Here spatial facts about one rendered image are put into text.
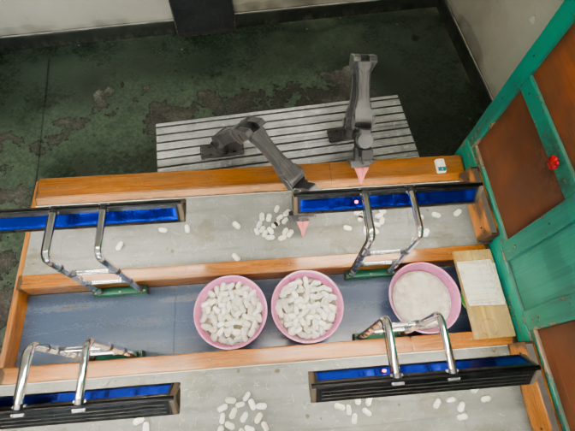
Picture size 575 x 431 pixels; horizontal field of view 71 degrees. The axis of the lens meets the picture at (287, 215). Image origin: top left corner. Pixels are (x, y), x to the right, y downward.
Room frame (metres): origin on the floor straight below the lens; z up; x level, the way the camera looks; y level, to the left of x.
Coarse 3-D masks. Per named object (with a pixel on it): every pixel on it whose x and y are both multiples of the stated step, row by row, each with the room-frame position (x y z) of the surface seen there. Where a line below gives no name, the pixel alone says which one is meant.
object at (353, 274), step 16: (368, 192) 0.60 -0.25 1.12; (368, 208) 0.55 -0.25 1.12; (416, 208) 0.55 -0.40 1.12; (368, 224) 0.49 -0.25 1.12; (416, 224) 0.50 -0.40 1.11; (368, 240) 0.45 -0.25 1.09; (416, 240) 0.46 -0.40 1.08; (368, 256) 0.44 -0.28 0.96; (400, 256) 0.46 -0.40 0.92; (352, 272) 0.44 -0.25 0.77; (368, 272) 0.46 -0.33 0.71; (384, 272) 0.46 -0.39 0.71
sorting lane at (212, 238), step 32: (288, 192) 0.79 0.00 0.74; (160, 224) 0.62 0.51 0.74; (192, 224) 0.62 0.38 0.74; (224, 224) 0.63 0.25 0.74; (256, 224) 0.64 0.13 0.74; (288, 224) 0.64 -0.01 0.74; (320, 224) 0.65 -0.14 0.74; (352, 224) 0.65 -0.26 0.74; (384, 224) 0.66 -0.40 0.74; (448, 224) 0.67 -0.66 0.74; (32, 256) 0.46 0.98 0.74; (64, 256) 0.47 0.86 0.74; (128, 256) 0.48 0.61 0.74; (160, 256) 0.48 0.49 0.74; (192, 256) 0.49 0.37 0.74; (224, 256) 0.50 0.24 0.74; (256, 256) 0.50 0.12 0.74; (288, 256) 0.51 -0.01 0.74
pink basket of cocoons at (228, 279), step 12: (228, 276) 0.41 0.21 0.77; (240, 276) 0.41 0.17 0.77; (204, 288) 0.36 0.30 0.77; (252, 288) 0.37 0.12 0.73; (204, 300) 0.32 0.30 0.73; (264, 300) 0.32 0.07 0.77; (264, 312) 0.28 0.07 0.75; (204, 336) 0.19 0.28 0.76; (252, 336) 0.20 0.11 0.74; (228, 348) 0.15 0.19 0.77
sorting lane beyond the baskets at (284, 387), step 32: (416, 352) 0.16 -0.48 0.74; (480, 352) 0.17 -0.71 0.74; (32, 384) 0.01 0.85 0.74; (64, 384) 0.01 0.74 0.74; (96, 384) 0.02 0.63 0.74; (128, 384) 0.02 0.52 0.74; (192, 384) 0.03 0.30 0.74; (224, 384) 0.03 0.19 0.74; (256, 384) 0.04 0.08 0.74; (288, 384) 0.04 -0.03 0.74; (160, 416) -0.07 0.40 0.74; (192, 416) -0.07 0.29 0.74; (288, 416) -0.06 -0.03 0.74; (320, 416) -0.05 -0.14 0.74; (384, 416) -0.05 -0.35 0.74; (416, 416) -0.04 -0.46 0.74; (448, 416) -0.04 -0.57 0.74; (480, 416) -0.03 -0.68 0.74; (512, 416) -0.03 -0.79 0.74
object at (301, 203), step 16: (304, 192) 0.60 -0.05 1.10; (320, 192) 0.60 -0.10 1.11; (336, 192) 0.60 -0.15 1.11; (352, 192) 0.60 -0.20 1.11; (384, 192) 0.61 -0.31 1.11; (400, 192) 0.61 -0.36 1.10; (416, 192) 0.62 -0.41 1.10; (432, 192) 0.62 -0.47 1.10; (448, 192) 0.63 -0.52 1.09; (464, 192) 0.63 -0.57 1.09; (480, 192) 0.63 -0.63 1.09; (304, 208) 0.56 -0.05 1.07; (320, 208) 0.56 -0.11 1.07; (336, 208) 0.57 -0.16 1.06; (352, 208) 0.57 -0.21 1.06; (384, 208) 0.58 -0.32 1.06; (400, 208) 0.59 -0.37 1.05
